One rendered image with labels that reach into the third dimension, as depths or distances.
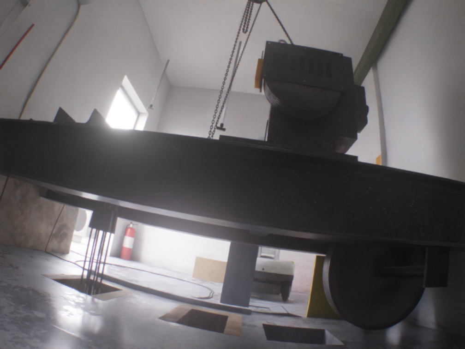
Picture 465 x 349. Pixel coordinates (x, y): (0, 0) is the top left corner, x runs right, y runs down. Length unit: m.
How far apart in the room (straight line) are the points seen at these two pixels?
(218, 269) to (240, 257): 1.44
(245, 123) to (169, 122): 1.19
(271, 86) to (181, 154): 0.66
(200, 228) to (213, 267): 1.60
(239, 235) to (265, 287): 0.78
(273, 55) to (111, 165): 1.01
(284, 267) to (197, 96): 3.11
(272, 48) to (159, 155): 0.93
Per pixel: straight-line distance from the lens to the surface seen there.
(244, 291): 1.79
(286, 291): 2.35
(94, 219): 1.43
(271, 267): 2.27
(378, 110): 2.88
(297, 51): 1.56
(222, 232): 1.62
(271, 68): 1.45
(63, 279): 1.48
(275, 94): 1.35
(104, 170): 1.01
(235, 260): 1.77
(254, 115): 4.17
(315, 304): 1.77
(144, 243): 3.82
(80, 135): 1.14
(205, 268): 3.20
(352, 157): 1.42
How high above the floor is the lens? 0.30
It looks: 18 degrees up
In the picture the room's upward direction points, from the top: 10 degrees clockwise
